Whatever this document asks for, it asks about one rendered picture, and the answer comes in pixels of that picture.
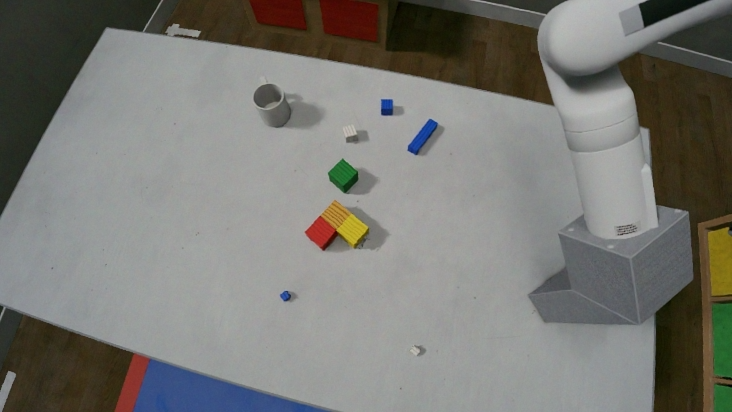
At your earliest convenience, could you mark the white mug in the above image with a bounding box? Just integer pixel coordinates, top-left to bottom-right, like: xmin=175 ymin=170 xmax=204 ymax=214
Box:
xmin=252 ymin=76 xmax=291 ymax=127

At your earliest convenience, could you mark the dark green cube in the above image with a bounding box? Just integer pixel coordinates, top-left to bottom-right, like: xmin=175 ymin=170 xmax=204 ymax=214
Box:
xmin=328 ymin=159 xmax=359 ymax=194

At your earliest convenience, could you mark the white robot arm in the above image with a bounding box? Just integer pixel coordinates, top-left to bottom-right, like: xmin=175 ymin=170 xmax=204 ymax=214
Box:
xmin=537 ymin=0 xmax=732 ymax=239

